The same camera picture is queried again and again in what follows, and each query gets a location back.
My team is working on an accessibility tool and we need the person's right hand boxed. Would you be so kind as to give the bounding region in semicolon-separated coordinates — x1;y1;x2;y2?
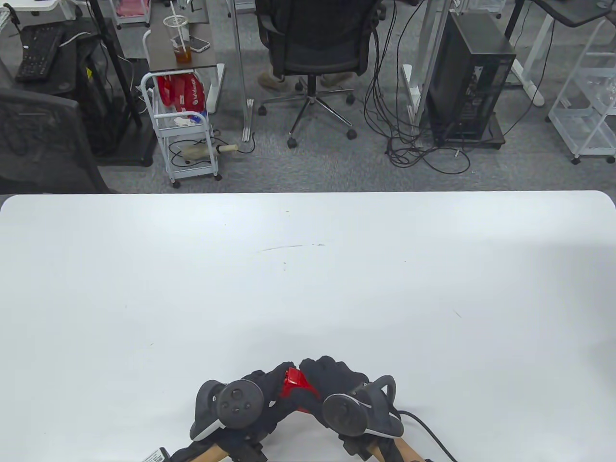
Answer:
291;355;370;415

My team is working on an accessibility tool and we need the person's left hand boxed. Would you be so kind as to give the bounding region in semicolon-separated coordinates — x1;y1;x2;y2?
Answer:
219;362;301;441

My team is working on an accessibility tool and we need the stack of red toy bricks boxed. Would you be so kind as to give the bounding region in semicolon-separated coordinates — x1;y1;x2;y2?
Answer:
283;367;322;415

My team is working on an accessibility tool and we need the grey VR controller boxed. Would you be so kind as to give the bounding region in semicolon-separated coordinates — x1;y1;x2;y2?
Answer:
189;379;265;442
321;374;405;437

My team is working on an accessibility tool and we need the white rolling cart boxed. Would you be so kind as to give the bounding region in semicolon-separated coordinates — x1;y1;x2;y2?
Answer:
141;72;223;189

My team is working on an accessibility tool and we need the beige handheld tool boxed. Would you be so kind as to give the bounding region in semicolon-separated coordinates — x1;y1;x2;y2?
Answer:
179;143;240;162

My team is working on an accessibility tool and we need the black tower floor stand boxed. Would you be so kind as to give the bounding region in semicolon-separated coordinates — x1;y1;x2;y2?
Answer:
433;112;507;151

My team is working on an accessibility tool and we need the red plastic bag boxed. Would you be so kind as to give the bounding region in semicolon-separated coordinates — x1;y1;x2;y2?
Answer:
157;75;208;116

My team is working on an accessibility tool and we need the black mesh office chair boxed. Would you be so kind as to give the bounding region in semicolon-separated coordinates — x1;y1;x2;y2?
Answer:
254;0;385;149

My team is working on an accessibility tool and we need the black computer tower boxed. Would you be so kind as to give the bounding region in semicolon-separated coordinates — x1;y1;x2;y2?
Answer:
426;11;517;144

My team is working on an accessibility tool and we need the white desk leg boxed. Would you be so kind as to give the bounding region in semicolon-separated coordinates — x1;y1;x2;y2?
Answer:
226;0;256;143
510;0;547;107

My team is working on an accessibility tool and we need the grey mesh chair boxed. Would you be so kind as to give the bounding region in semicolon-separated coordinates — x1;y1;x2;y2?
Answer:
0;60;114;194

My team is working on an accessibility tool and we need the plastic cup with straw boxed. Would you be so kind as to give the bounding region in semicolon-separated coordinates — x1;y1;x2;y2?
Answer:
163;0;193;64

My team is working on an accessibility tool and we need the dark wood side table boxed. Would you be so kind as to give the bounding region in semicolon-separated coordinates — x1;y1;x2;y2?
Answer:
144;0;227;115

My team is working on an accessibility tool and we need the black desk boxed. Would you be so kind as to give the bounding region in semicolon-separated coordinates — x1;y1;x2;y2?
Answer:
0;17;127;104

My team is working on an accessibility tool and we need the pink storage bin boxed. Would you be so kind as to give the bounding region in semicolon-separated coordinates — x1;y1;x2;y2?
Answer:
115;0;152;26

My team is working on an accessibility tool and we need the black keyboard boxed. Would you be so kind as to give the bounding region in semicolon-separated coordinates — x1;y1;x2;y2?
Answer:
14;24;66;82

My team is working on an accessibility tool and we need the black curved desktop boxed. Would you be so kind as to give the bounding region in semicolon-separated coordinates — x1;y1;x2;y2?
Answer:
529;0;616;28

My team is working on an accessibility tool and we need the white desk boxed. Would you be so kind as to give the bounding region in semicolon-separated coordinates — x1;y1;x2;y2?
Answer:
0;0;65;22

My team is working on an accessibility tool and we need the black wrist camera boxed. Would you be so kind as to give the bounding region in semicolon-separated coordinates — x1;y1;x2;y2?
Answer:
339;436;375;458
226;440;268;462

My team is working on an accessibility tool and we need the thick black wrist cable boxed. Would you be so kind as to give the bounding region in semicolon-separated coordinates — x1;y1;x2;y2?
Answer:
395;410;458;462

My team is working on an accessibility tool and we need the tangle of black cables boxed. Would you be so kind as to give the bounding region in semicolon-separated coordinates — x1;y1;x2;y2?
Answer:
362;0;472;175

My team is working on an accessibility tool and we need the white desk frame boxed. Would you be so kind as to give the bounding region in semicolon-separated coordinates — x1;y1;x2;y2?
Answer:
401;0;455;141

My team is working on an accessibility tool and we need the white wire cart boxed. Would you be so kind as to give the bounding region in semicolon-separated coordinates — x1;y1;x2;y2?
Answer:
546;19;616;165

